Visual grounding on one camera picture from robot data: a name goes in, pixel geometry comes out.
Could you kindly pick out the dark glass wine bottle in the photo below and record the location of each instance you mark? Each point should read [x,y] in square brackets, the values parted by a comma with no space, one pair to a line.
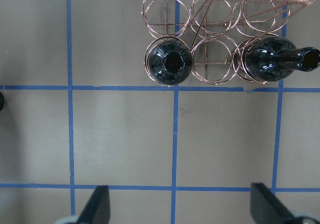
[2,101]

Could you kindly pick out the copper wire wine basket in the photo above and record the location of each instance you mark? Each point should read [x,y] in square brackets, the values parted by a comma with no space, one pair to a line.
[215,30]

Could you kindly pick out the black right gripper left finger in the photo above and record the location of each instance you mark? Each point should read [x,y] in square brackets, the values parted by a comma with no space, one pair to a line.
[97,209]

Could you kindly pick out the dark wine bottle in basket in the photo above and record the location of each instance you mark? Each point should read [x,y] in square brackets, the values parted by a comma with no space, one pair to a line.
[274,58]

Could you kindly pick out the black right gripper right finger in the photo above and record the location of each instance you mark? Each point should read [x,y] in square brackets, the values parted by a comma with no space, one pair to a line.
[266,208]

